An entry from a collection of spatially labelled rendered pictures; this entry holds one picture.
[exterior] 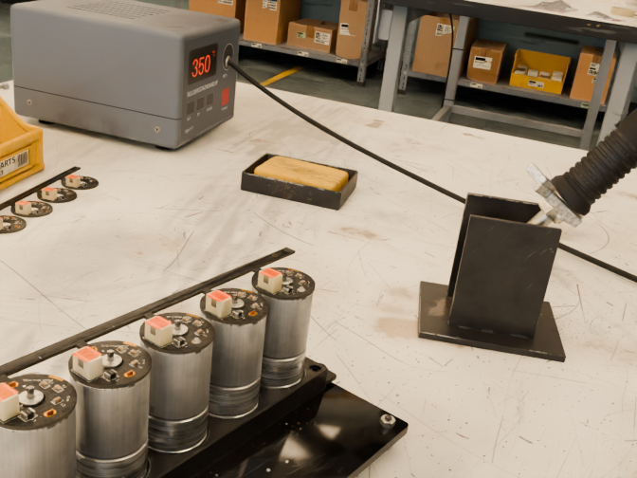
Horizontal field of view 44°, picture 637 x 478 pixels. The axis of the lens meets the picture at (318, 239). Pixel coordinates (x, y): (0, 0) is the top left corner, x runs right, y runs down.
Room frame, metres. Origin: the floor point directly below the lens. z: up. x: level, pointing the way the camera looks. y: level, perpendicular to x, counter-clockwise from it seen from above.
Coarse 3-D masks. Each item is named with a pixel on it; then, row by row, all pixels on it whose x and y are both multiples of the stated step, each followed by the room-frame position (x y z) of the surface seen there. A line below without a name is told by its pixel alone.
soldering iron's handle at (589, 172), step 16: (624, 128) 0.37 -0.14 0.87; (608, 144) 0.37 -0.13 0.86; (624, 144) 0.36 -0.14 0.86; (592, 160) 0.37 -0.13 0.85; (608, 160) 0.36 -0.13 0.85; (624, 160) 0.36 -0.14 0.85; (560, 176) 0.37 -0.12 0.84; (576, 176) 0.37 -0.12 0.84; (592, 176) 0.37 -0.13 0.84; (608, 176) 0.36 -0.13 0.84; (624, 176) 0.37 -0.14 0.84; (560, 192) 0.37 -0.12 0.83; (576, 192) 0.36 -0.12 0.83; (592, 192) 0.36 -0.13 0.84; (576, 208) 0.36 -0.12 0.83
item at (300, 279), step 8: (256, 272) 0.28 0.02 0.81; (288, 272) 0.28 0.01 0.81; (296, 272) 0.28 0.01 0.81; (256, 280) 0.27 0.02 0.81; (296, 280) 0.27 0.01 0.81; (304, 280) 0.28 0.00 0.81; (312, 280) 0.28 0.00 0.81; (256, 288) 0.26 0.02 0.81; (288, 288) 0.26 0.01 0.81; (296, 288) 0.27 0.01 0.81; (312, 288) 0.27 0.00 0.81; (272, 296) 0.26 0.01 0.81; (280, 296) 0.26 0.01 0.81; (288, 296) 0.26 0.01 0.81; (296, 296) 0.26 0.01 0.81; (304, 296) 0.26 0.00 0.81
